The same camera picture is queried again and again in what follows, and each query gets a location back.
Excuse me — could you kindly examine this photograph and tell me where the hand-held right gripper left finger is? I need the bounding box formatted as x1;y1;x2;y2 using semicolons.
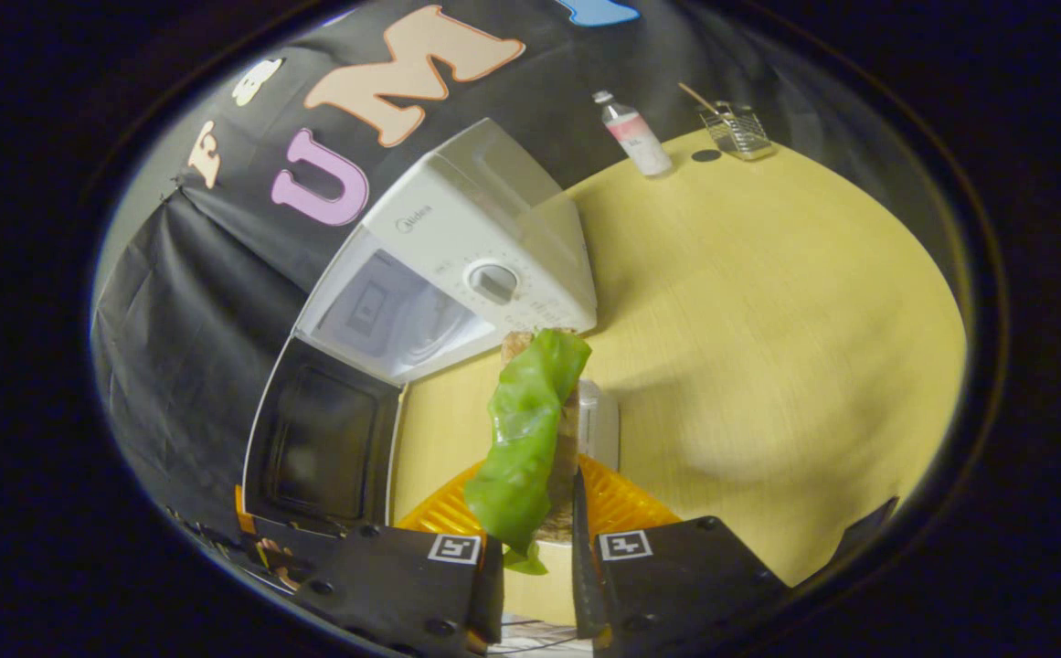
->
238;457;505;657

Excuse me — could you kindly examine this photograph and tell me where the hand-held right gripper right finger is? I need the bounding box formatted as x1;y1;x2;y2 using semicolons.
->
571;454;791;654

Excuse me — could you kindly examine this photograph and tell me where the sandwich with green lettuce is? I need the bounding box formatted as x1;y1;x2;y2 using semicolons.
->
463;329;593;577

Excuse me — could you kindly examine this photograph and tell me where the white microwave oven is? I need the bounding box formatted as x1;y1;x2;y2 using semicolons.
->
242;119;599;540

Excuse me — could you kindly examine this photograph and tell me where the black backdrop cloth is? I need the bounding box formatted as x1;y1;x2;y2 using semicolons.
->
91;0;860;549

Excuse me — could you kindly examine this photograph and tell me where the small bottle with pink label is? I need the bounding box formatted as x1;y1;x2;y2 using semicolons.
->
592;90;674;178

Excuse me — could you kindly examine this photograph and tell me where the wooden stick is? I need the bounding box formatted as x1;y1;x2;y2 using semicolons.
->
678;82;723;118

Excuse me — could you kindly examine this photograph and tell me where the wire mesh basket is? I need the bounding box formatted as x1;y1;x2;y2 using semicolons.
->
699;101;776;162

